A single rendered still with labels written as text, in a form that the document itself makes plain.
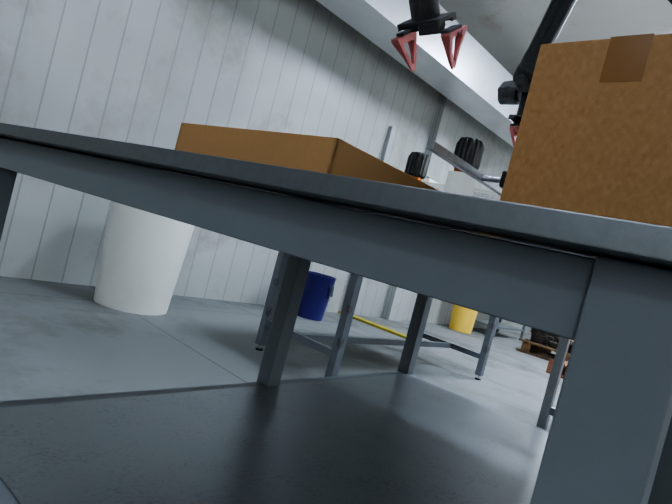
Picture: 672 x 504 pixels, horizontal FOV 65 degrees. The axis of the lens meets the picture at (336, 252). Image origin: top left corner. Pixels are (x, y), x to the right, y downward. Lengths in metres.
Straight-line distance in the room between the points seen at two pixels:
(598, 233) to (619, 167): 0.39
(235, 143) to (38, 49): 3.48
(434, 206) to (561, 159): 0.39
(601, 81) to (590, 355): 0.48
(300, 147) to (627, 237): 0.32
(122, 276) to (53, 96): 1.29
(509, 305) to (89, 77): 3.88
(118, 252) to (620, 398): 3.37
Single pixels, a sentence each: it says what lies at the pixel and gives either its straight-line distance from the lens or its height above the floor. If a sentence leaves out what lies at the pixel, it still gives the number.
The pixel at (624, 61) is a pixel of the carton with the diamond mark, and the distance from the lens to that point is 0.79.
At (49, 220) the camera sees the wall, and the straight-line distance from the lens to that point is 4.09.
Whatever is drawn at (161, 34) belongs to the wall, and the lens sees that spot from 4.40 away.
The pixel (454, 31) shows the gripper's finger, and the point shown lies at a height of 1.21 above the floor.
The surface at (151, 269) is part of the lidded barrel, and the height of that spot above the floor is 0.30.
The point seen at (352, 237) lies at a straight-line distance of 0.48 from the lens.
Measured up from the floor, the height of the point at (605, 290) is 0.79.
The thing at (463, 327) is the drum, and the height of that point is 0.07.
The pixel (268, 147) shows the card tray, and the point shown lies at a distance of 0.57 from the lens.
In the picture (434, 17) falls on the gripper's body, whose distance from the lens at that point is 1.12.
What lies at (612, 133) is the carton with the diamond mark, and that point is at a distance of 0.76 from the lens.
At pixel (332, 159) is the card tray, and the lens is 0.51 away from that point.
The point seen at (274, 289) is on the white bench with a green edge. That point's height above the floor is 0.39.
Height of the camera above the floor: 0.77
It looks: 1 degrees down
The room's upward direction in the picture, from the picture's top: 15 degrees clockwise
